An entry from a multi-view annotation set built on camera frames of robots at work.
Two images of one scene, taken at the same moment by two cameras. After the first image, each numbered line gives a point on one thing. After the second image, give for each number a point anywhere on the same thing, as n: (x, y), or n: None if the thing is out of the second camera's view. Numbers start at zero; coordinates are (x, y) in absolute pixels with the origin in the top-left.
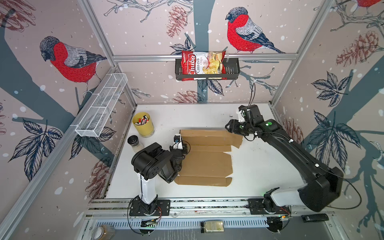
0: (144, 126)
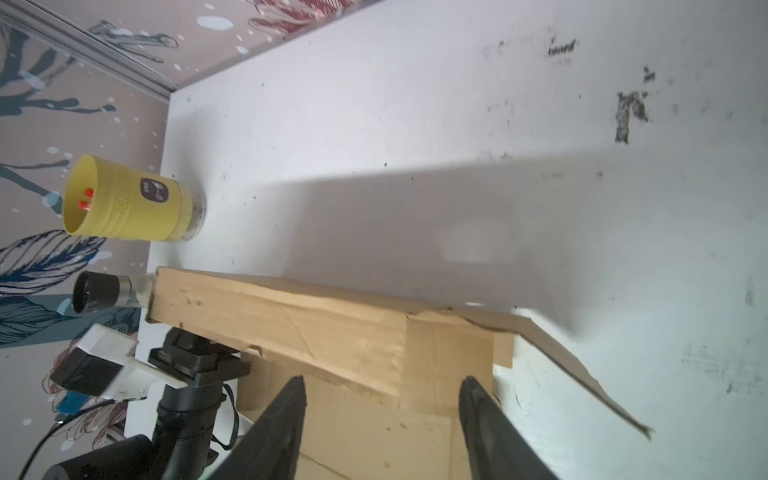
0: (105, 198)
